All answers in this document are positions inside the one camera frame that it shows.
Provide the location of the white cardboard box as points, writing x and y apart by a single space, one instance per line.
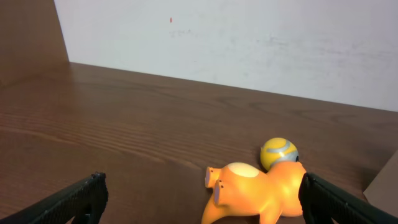
382 191

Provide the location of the orange dinosaur toy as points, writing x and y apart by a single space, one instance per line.
240 189

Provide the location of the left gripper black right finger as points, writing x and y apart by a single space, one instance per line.
325 203

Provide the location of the yellow grey ball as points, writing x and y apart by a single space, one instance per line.
276 150

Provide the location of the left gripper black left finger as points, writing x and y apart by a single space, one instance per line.
81 202

